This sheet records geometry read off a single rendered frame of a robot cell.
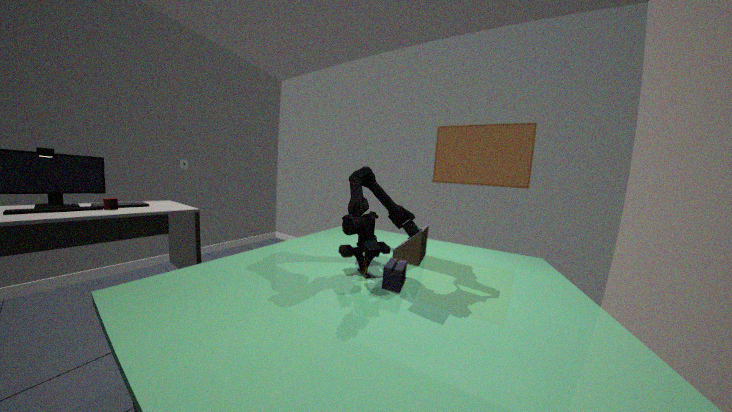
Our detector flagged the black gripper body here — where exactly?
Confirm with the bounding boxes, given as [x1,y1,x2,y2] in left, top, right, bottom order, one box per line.
[339,232,390,258]

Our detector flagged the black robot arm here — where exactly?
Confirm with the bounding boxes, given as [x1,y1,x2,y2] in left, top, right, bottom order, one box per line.
[342,167,422,258]

